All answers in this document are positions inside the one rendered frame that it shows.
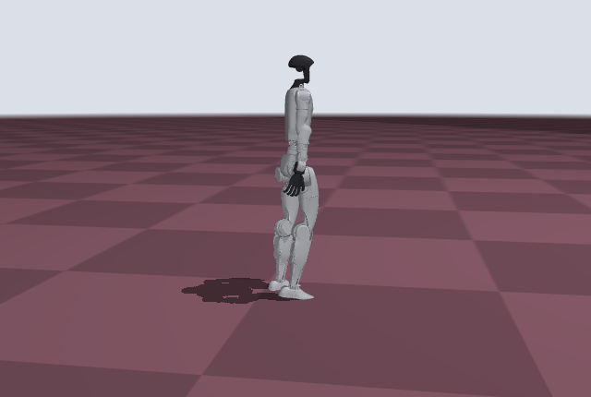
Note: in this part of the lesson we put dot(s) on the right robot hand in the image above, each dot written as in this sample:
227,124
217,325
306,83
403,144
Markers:
297,181

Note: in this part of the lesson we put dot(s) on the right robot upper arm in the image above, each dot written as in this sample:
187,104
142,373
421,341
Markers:
302,100

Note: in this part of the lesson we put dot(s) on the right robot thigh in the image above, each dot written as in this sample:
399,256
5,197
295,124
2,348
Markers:
308,200

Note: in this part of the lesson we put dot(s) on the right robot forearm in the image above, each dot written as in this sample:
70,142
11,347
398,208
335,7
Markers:
302,148

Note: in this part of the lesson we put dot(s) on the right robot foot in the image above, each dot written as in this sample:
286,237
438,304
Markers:
285,291

